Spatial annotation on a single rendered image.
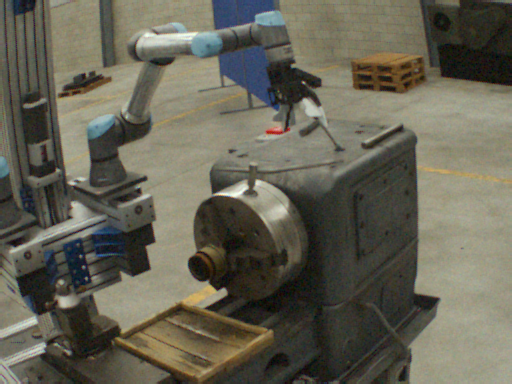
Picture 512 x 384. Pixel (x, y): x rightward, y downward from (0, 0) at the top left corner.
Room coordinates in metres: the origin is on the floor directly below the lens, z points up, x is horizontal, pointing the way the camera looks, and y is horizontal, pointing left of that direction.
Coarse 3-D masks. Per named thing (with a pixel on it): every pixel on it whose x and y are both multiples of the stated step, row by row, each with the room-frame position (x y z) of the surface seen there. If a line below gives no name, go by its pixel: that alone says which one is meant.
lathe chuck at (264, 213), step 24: (240, 192) 1.73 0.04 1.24; (264, 192) 1.74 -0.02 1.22; (240, 216) 1.70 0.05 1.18; (264, 216) 1.66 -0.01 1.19; (288, 216) 1.70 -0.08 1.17; (240, 240) 1.81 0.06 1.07; (264, 240) 1.65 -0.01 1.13; (288, 240) 1.66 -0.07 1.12; (288, 264) 1.65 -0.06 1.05; (240, 288) 1.73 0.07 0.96; (264, 288) 1.67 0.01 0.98
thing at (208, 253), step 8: (208, 248) 1.66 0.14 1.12; (216, 248) 1.65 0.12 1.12; (192, 256) 1.63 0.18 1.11; (200, 256) 1.62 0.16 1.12; (208, 256) 1.63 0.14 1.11; (216, 256) 1.63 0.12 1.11; (192, 264) 1.64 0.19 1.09; (200, 264) 1.67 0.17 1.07; (208, 264) 1.61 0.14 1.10; (216, 264) 1.62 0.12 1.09; (224, 264) 1.64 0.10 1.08; (192, 272) 1.64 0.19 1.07; (200, 272) 1.65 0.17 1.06; (208, 272) 1.60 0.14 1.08; (216, 272) 1.62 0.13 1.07; (224, 272) 1.64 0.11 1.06; (200, 280) 1.62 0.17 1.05
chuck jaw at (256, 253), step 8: (240, 248) 1.69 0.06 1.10; (248, 248) 1.68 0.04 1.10; (256, 248) 1.68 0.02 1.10; (224, 256) 1.65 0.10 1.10; (232, 256) 1.64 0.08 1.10; (240, 256) 1.64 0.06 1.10; (248, 256) 1.63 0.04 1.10; (256, 256) 1.62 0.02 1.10; (264, 256) 1.62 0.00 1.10; (272, 256) 1.63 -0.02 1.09; (280, 256) 1.63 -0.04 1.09; (232, 264) 1.63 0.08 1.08; (240, 264) 1.64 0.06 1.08; (248, 264) 1.63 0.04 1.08; (256, 264) 1.63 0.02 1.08; (264, 264) 1.61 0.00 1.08; (272, 264) 1.63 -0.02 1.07; (280, 264) 1.63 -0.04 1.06
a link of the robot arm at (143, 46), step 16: (144, 32) 2.06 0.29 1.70; (192, 32) 1.85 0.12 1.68; (208, 32) 1.77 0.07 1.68; (224, 32) 1.79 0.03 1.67; (128, 48) 2.04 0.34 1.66; (144, 48) 1.97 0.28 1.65; (160, 48) 1.91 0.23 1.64; (176, 48) 1.85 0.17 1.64; (192, 48) 1.77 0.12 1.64; (208, 48) 1.73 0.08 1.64; (224, 48) 1.77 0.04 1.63
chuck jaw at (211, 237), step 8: (208, 200) 1.78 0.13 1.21; (208, 208) 1.74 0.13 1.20; (216, 208) 1.75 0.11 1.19; (200, 216) 1.74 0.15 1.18; (208, 216) 1.72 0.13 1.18; (216, 216) 1.74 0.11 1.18; (208, 224) 1.71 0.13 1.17; (216, 224) 1.72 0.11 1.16; (224, 224) 1.74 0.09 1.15; (200, 232) 1.72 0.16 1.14; (208, 232) 1.70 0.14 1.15; (216, 232) 1.71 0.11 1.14; (224, 232) 1.72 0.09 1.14; (208, 240) 1.68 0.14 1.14; (216, 240) 1.69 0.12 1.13; (224, 240) 1.71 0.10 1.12
